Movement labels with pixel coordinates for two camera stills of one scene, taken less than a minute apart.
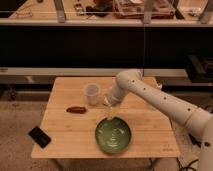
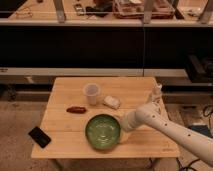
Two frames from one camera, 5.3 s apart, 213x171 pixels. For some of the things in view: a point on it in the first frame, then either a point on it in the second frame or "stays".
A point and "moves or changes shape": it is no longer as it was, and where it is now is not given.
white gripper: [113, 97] to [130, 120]
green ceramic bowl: [113, 135] moves or changes shape
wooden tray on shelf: [144, 9] stays
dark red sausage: [76, 110] stays
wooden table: [77, 107] stays
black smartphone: [39, 137] stays
